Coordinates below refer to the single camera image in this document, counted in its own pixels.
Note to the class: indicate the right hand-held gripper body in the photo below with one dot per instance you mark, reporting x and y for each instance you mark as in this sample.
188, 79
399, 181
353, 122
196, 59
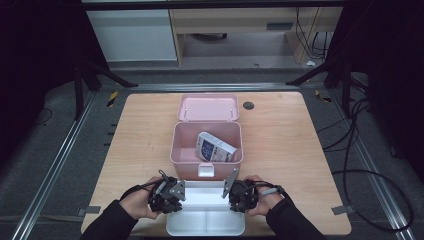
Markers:
241, 193

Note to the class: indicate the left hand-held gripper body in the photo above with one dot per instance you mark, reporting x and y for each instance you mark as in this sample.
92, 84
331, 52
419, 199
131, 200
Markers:
168, 191

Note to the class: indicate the white divided tray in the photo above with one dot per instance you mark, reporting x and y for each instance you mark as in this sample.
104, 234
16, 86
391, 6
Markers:
206, 213

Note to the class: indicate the small medicine carton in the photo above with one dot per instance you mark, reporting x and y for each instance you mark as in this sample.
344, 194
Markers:
215, 148

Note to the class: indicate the pink storage box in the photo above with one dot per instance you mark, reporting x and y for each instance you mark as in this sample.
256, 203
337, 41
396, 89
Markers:
208, 108

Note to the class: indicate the person's right hand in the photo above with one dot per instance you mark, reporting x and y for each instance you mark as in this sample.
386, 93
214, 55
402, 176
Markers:
266, 201

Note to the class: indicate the person's left hand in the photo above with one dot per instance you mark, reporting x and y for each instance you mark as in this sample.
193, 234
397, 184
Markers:
140, 203

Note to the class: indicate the grey tape strip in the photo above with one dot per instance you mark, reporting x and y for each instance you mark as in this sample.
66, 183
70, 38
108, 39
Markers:
342, 210
90, 210

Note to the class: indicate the black table grommet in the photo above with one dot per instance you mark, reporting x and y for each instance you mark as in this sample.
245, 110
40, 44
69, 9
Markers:
248, 105

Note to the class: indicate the yellow black tape strip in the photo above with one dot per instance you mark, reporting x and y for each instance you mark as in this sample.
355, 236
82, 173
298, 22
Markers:
112, 98
321, 97

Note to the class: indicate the black metal stand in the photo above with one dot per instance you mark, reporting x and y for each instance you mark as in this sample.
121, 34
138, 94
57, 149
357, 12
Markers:
345, 90
78, 90

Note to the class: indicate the white crumpled paper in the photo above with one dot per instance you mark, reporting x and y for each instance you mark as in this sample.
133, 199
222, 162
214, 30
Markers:
310, 63

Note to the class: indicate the white cabinet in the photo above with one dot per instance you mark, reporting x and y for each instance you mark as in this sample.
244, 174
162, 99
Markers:
133, 35

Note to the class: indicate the light wooden desk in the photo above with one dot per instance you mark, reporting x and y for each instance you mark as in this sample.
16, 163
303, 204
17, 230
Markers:
233, 20

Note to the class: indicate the aluminium floor rail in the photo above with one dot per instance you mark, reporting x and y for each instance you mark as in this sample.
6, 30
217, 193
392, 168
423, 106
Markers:
370, 170
213, 87
50, 173

